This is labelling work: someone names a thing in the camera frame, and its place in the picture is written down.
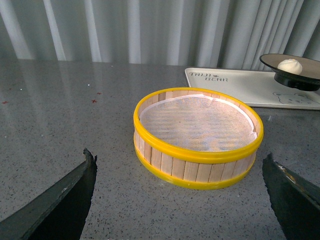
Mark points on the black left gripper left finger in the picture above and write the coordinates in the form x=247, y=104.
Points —
x=60, y=212

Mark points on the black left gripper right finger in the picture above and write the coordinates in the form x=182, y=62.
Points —
x=294, y=200

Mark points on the brown plate with black rim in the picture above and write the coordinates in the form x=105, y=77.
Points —
x=307, y=80

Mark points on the white steamed bun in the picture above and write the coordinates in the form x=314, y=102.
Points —
x=292, y=66

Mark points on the white bear print tray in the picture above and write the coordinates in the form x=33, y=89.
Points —
x=254, y=88

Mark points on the yellow rimmed bamboo steamer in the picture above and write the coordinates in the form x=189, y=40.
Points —
x=201, y=170

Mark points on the white steamer liner cloth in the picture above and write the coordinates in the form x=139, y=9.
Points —
x=199, y=123

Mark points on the grey pleated curtain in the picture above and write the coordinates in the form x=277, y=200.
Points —
x=202, y=33

